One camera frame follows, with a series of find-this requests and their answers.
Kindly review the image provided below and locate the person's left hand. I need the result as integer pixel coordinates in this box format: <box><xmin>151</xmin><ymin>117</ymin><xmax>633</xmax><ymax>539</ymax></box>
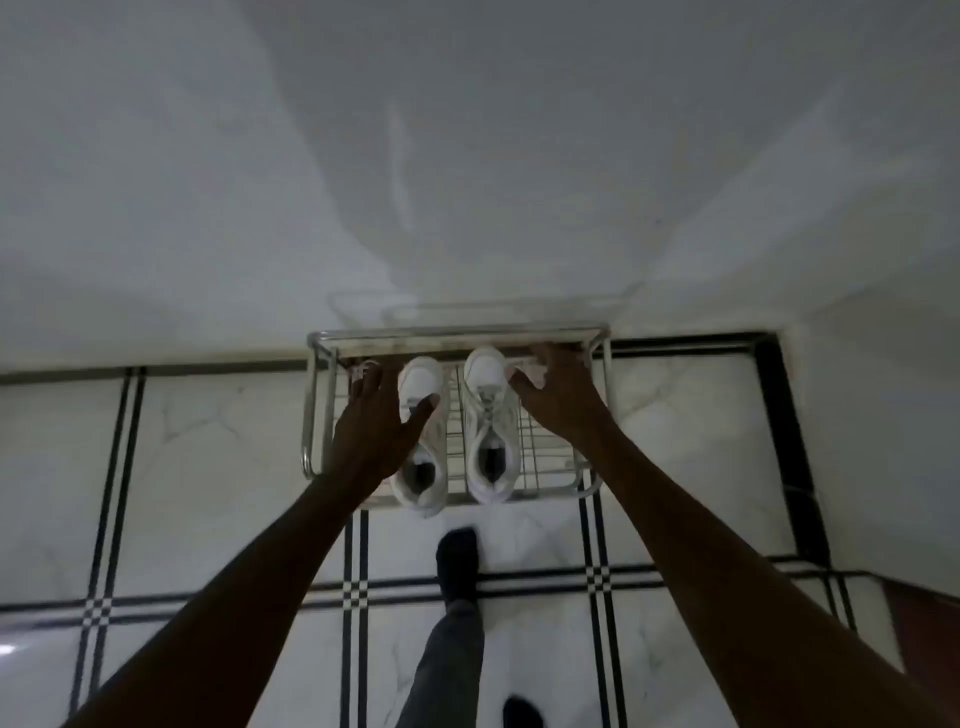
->
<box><xmin>318</xmin><ymin>363</ymin><xmax>442</xmax><ymax>498</ymax></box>

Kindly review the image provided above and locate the person's right hand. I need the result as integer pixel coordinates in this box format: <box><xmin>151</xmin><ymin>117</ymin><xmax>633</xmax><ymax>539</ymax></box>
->
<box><xmin>508</xmin><ymin>341</ymin><xmax>624</xmax><ymax>456</ymax></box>

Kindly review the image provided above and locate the white sneaker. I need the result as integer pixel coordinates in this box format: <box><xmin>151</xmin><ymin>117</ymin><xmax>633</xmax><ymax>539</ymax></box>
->
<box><xmin>389</xmin><ymin>356</ymin><xmax>451</xmax><ymax>519</ymax></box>
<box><xmin>461</xmin><ymin>344</ymin><xmax>523</xmax><ymax>505</ymax></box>

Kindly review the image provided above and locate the silver metal shoe rack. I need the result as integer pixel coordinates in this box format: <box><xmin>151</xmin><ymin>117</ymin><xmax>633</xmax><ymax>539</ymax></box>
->
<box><xmin>301</xmin><ymin>323</ymin><xmax>613</xmax><ymax>511</ymax></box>

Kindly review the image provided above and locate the person's right forearm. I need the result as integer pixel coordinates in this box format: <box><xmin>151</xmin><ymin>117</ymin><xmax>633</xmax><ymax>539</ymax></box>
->
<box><xmin>577</xmin><ymin>419</ymin><xmax>960</xmax><ymax>728</ymax></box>

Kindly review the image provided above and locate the person's left forearm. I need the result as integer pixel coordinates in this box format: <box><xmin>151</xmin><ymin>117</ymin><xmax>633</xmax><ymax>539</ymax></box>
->
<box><xmin>63</xmin><ymin>473</ymin><xmax>380</xmax><ymax>728</ymax></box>

